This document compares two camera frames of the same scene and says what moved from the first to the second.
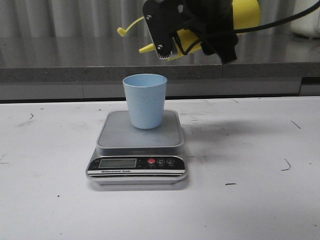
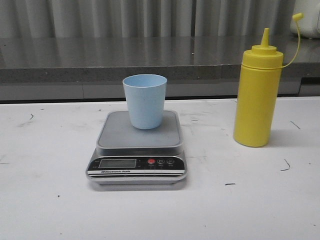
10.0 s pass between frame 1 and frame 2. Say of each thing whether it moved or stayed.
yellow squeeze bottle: moved
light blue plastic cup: stayed
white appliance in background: stayed
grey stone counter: stayed
